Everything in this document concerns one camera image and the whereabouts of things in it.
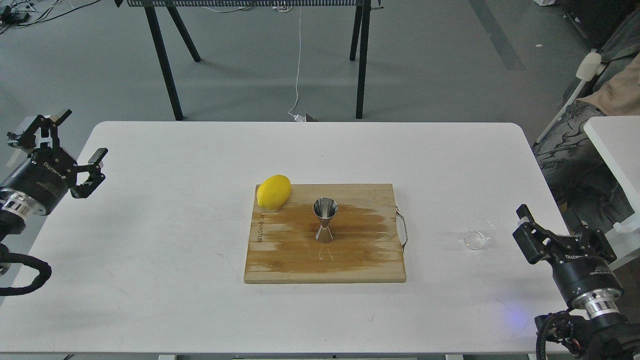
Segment steel double jigger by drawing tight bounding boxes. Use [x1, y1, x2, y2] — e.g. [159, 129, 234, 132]
[312, 197, 338, 244]

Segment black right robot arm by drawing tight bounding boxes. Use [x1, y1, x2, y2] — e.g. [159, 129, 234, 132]
[512, 203, 640, 360]

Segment wooden cutting board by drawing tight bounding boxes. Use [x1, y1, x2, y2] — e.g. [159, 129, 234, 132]
[243, 183, 407, 284]

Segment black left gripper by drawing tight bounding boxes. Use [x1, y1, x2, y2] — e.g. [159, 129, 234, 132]
[1, 109, 108, 215]

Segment white office chair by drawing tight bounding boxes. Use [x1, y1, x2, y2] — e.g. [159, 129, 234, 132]
[534, 48, 605, 144]

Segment black floor cables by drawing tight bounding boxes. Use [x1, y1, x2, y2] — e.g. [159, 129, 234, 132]
[0, 0, 103, 36]

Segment person in tan shirt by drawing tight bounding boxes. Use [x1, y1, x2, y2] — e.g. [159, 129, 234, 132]
[532, 10, 640, 232]

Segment white hanging cable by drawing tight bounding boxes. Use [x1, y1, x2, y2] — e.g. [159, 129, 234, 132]
[287, 6, 316, 123]

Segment white side table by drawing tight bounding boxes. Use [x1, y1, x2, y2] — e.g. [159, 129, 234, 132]
[583, 116, 640, 270]

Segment small clear glass cup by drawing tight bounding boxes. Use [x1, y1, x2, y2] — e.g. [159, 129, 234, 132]
[462, 218, 496, 251]

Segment yellow lemon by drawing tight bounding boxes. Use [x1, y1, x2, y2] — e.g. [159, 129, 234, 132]
[256, 174, 292, 211]

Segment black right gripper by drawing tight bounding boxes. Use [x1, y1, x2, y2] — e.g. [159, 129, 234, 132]
[512, 203, 624, 308]

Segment black metal table frame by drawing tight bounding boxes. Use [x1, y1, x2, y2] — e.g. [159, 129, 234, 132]
[114, 0, 383, 121]

